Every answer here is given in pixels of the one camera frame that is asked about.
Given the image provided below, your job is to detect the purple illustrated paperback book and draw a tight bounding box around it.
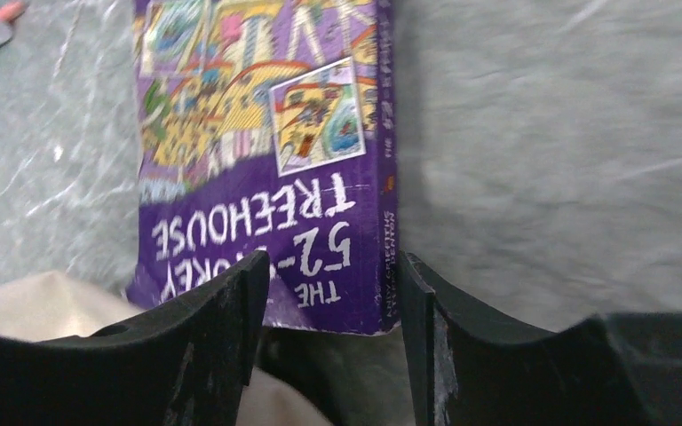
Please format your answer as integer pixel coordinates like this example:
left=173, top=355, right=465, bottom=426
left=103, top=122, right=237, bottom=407
left=126, top=1, right=400, bottom=335

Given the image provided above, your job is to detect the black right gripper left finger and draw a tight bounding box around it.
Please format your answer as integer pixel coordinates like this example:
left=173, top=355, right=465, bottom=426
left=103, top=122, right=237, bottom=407
left=0, top=250, right=270, bottom=425

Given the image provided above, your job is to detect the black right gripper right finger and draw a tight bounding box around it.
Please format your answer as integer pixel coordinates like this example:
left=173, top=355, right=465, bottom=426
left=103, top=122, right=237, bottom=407
left=398, top=252, right=682, bottom=425

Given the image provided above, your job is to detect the beige canvas backpack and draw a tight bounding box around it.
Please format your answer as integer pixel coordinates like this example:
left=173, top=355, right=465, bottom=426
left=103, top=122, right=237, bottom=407
left=0, top=272, right=416, bottom=425

